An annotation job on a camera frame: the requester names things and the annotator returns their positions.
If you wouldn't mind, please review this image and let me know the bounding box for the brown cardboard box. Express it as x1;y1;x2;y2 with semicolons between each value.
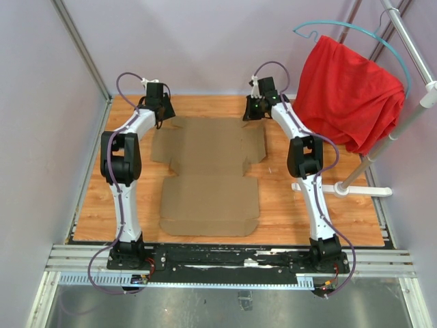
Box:
151;117;266;237

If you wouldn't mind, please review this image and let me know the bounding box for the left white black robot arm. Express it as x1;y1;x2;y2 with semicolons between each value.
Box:
100;79;175;271

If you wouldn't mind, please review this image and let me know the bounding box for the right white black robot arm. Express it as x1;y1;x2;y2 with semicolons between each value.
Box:
243;75;349;273

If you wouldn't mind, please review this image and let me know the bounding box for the red cloth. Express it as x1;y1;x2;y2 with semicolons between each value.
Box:
293;36;406;155

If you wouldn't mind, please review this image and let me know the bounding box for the teal clothes hanger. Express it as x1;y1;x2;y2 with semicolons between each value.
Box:
293;20;412;98

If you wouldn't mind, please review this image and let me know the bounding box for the white metal clothes rack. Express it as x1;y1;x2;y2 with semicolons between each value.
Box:
293;1;436;197

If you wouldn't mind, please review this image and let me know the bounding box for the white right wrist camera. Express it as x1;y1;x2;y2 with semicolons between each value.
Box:
249;75;262;99

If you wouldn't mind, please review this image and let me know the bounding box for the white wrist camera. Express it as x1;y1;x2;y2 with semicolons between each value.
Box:
141;78;160;89
249;75;262;99

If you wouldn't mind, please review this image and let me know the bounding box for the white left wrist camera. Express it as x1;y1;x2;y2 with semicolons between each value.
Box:
141;78;160;89

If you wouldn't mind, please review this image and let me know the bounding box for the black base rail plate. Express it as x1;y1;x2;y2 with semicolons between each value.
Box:
107;243;355;284

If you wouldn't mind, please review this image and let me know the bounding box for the grey slotted cable duct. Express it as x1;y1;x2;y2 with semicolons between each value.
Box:
59;272;148;287

